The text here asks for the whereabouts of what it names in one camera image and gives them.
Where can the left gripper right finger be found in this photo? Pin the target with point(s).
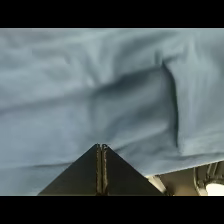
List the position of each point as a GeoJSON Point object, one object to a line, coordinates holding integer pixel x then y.
{"type": "Point", "coordinates": [126, 178]}

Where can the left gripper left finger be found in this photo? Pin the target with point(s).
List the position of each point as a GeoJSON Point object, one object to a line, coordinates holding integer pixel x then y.
{"type": "Point", "coordinates": [80, 176]}

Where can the blue shirt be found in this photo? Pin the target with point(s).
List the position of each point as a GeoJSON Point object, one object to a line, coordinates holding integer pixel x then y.
{"type": "Point", "coordinates": [100, 90]}

